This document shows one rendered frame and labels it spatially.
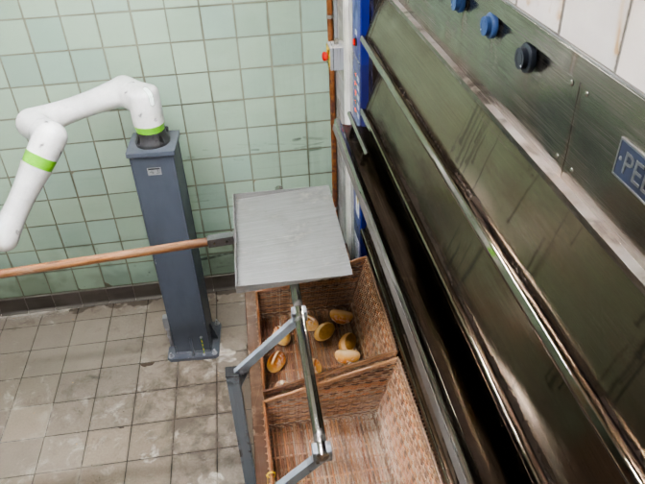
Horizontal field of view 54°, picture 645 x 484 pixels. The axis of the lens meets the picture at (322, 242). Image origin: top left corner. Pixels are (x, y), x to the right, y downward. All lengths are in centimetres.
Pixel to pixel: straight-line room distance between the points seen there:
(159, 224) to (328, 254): 112
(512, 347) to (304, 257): 94
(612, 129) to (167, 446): 256
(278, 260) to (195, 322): 133
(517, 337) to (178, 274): 212
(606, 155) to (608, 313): 21
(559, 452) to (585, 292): 29
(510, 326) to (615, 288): 37
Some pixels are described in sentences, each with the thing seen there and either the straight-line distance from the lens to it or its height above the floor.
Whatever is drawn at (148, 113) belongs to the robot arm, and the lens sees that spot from 271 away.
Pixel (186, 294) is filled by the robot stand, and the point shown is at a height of 41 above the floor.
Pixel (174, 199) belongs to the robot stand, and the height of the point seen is 96.
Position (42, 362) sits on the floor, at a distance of 368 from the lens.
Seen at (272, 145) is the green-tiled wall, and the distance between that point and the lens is 333.
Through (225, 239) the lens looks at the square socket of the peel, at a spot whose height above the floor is 119.
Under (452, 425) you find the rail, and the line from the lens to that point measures 122.
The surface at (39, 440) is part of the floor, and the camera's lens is 332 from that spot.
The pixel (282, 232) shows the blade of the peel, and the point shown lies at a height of 118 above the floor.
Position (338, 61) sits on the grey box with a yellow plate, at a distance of 282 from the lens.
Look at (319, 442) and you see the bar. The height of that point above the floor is 117.
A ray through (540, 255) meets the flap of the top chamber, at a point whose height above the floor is 178.
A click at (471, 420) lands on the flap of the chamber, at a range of 127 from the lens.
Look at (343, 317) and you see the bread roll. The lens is 260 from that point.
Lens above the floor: 239
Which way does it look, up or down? 35 degrees down
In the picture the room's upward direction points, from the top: 2 degrees counter-clockwise
